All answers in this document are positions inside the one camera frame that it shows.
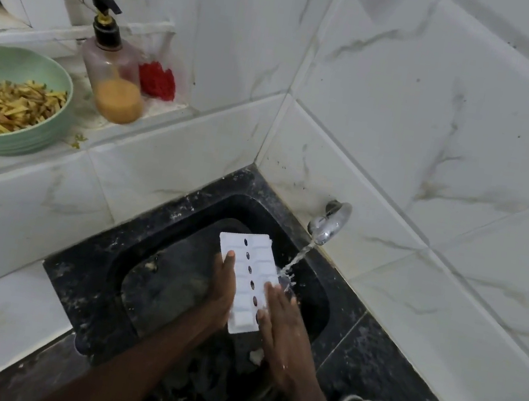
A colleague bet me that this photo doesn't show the yellow vegetable peels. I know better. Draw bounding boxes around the yellow vegetable peels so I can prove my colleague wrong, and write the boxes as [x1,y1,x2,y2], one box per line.
[0,75,71,151]

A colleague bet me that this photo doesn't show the person's right hand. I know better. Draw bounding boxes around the person's right hand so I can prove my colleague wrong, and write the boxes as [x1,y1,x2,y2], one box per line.
[247,280,332,399]

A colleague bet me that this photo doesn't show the running water stream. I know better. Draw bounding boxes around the running water stream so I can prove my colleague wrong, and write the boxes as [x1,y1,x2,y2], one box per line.
[274,235,317,296]

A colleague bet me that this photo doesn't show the clear bag with red contents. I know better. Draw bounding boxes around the clear bag with red contents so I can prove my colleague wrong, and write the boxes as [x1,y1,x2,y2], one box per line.
[132,29,192,106]

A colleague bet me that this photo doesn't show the pump bottle with orange soap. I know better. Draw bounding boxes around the pump bottle with orange soap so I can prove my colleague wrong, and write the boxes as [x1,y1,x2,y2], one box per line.
[68,0,162,128]

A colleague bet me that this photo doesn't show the person's left forearm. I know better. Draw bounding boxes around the person's left forearm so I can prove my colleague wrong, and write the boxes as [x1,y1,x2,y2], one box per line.
[33,287,222,401]

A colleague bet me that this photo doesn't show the green bowl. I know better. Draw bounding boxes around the green bowl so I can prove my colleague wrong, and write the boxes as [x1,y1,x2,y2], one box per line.
[0,44,80,168]

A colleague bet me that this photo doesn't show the white plastic ice tray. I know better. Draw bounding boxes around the white plastic ice tray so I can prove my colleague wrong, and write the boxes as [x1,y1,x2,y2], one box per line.
[204,227,300,344]

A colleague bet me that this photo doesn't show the chrome wall faucet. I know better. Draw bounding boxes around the chrome wall faucet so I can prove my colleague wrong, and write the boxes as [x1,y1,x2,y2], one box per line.
[305,196,354,250]

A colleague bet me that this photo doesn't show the person's left hand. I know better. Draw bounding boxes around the person's left hand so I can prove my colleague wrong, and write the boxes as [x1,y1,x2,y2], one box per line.
[202,247,243,326]

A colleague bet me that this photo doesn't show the black stone sink basin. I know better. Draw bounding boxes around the black stone sink basin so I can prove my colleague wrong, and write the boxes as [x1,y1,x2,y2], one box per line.
[88,176,348,401]

